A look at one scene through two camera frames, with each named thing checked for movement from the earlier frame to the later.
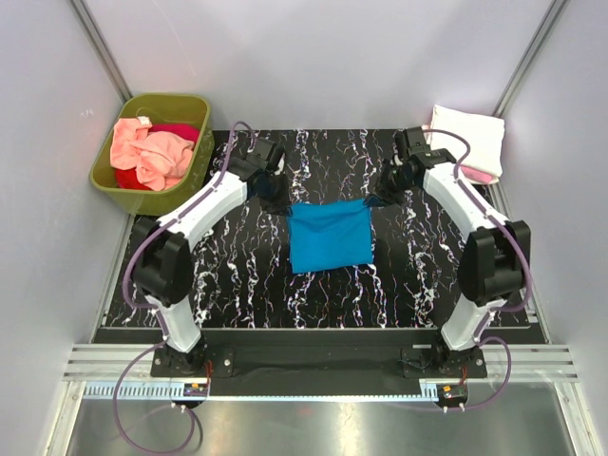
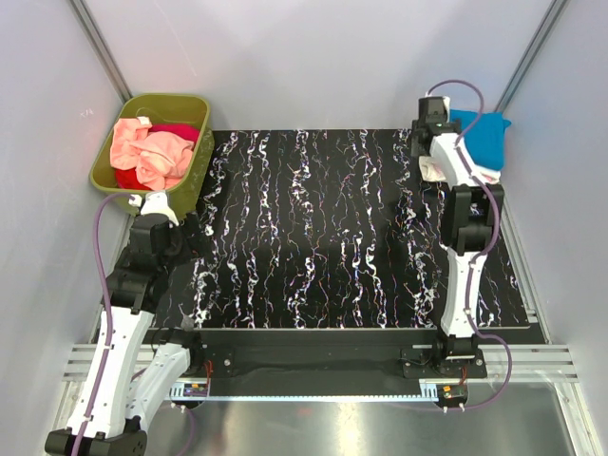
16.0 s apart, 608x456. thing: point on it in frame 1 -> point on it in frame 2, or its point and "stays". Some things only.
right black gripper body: [391, 183] -> [417, 149]
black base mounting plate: [319, 355] stays
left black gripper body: [275, 198] -> [184, 249]
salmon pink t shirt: [159, 159] stays
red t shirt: [127, 178] stays
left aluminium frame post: [103, 49] stays
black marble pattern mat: [239, 262] stays
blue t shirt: [330, 235] -> [485, 138]
